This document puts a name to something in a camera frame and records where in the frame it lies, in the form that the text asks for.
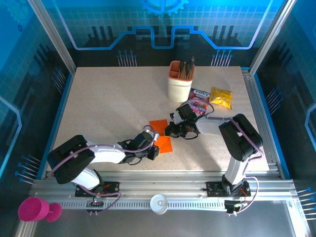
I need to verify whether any purple candy bag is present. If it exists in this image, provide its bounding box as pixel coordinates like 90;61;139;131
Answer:
187;88;211;115

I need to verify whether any beige utensil holder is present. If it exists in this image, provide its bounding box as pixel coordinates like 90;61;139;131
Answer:
167;60;196;103

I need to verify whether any yellow snack bag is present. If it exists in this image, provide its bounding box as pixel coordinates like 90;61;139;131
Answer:
209;86;233;110

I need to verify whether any tall black utensil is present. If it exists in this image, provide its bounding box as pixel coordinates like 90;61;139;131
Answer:
187;55;196;75

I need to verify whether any silver tin can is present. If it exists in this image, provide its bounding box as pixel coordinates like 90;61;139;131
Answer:
150;194;169;215

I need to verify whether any small circuit board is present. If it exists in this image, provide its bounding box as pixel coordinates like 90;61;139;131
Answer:
224;200;246;214
85;198;104;207

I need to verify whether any pink plastic goblet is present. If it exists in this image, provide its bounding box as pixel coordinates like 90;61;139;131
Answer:
18;197;62;223

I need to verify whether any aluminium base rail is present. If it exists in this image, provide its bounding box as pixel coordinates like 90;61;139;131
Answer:
29;170;297;202

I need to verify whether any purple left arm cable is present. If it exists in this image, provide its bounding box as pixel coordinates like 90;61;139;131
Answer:
50;124;160;216

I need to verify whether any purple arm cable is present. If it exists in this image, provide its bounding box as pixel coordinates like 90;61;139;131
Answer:
50;124;160;216
184;100;264;217

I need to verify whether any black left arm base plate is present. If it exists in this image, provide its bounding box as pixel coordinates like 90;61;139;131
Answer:
75;181;120;198

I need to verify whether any white slotted cable duct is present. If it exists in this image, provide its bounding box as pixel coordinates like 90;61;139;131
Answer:
53;200;229;211

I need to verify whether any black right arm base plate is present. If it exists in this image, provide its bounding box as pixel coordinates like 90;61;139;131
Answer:
206;181;251;198

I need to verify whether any aluminium side rail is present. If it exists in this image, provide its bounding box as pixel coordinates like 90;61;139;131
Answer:
241;67;284;180

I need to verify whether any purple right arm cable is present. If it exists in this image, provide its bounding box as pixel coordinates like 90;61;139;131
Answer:
184;100;264;217

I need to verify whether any aluminium frame post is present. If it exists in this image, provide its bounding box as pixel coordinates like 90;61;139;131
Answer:
26;0;77;75
248;0;298;75

